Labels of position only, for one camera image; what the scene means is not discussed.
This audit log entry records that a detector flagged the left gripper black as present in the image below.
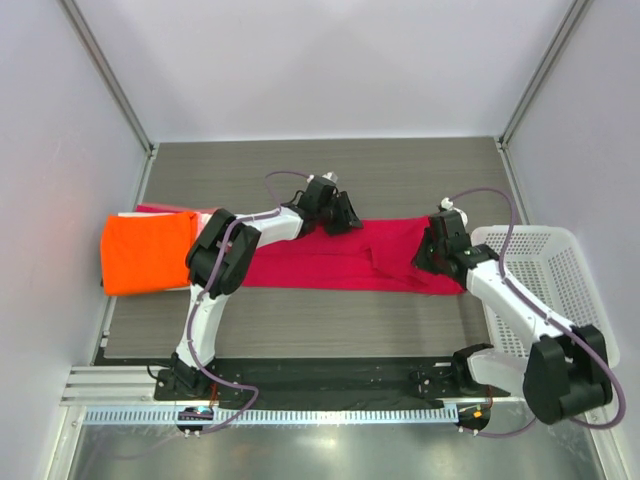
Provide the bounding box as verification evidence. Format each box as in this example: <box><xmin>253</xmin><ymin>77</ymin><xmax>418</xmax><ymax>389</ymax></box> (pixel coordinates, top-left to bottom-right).
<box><xmin>316</xmin><ymin>191</ymin><xmax>362</xmax><ymax>236</ymax></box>

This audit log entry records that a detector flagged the magenta red t shirt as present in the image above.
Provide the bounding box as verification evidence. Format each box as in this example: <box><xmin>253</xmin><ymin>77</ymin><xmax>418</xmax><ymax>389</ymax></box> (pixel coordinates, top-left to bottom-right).
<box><xmin>243</xmin><ymin>217</ymin><xmax>464</xmax><ymax>296</ymax></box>

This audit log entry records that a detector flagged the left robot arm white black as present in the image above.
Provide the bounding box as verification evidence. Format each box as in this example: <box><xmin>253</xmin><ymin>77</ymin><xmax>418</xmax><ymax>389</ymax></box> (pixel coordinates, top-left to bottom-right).
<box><xmin>156</xmin><ymin>176</ymin><xmax>363</xmax><ymax>399</ymax></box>

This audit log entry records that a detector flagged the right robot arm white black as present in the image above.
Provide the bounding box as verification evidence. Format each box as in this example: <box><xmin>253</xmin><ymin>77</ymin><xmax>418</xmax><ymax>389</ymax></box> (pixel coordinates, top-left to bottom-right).
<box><xmin>413</xmin><ymin>209</ymin><xmax>627</xmax><ymax>428</ymax></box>

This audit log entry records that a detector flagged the white plastic perforated basket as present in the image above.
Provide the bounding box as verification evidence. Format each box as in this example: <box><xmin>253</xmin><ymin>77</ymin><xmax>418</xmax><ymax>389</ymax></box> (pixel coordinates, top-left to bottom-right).
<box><xmin>471</xmin><ymin>225</ymin><xmax>620</xmax><ymax>368</ymax></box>

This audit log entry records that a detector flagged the white folded t shirt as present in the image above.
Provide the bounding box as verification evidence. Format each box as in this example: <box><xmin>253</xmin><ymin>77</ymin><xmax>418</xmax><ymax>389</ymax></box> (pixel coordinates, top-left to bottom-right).
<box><xmin>117</xmin><ymin>212</ymin><xmax>197</xmax><ymax>294</ymax></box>

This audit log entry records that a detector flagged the light pink folded t shirt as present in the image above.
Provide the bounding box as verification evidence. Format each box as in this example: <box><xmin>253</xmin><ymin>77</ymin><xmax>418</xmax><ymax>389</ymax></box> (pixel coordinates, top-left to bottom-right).
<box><xmin>193</xmin><ymin>212</ymin><xmax>212</xmax><ymax>237</ymax></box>

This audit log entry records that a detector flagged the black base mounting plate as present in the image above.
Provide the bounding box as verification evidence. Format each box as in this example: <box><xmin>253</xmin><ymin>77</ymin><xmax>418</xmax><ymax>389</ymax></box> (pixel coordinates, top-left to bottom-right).
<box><xmin>152</xmin><ymin>357</ymin><xmax>512</xmax><ymax>409</ymax></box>

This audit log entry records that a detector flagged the magenta folded t shirt bottom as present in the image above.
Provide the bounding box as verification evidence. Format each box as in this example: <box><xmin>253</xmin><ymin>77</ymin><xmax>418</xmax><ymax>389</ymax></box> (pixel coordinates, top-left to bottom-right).
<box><xmin>135</xmin><ymin>203</ymin><xmax>218</xmax><ymax>214</ymax></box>

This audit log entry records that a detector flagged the orange folded t shirt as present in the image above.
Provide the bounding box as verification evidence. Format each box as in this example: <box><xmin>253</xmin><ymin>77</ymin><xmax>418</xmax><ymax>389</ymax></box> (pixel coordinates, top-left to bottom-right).
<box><xmin>100</xmin><ymin>212</ymin><xmax>198</xmax><ymax>296</ymax></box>

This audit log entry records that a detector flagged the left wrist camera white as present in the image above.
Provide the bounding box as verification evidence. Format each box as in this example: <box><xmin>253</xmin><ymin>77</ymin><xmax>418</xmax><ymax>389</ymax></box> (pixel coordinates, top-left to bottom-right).
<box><xmin>306</xmin><ymin>172</ymin><xmax>338</xmax><ymax>187</ymax></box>

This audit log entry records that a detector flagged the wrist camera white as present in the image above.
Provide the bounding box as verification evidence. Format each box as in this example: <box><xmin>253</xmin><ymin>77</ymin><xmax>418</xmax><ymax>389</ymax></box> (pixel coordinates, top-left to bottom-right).
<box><xmin>306</xmin><ymin>172</ymin><xmax>338</xmax><ymax>187</ymax></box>
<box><xmin>438</xmin><ymin>197</ymin><xmax>468</xmax><ymax>226</ymax></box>

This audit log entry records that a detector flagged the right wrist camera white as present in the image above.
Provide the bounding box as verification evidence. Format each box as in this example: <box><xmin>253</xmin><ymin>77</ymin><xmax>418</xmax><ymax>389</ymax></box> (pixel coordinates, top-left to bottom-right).
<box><xmin>438</xmin><ymin>197</ymin><xmax>468</xmax><ymax>226</ymax></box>

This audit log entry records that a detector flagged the left aluminium frame post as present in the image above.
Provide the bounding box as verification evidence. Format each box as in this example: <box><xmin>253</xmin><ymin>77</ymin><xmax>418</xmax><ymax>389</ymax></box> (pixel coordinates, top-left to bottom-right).
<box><xmin>58</xmin><ymin>0</ymin><xmax>154</xmax><ymax>156</ymax></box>

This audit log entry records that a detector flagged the aluminium frame post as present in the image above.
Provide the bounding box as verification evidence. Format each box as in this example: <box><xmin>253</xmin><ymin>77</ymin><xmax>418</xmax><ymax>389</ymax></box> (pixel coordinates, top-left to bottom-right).
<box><xmin>496</xmin><ymin>0</ymin><xmax>592</xmax><ymax>151</ymax></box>
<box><xmin>58</xmin><ymin>0</ymin><xmax>154</xmax><ymax>156</ymax></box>

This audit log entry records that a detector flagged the right aluminium frame post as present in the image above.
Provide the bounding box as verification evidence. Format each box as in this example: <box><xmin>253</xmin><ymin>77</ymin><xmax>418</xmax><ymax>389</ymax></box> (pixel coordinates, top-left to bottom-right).
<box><xmin>496</xmin><ymin>0</ymin><xmax>592</xmax><ymax>151</ymax></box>

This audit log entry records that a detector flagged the perforated metal cable rail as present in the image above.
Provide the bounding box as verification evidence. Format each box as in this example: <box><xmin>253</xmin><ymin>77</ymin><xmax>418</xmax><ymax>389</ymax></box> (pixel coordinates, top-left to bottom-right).
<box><xmin>84</xmin><ymin>405</ymin><xmax>458</xmax><ymax>427</ymax></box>

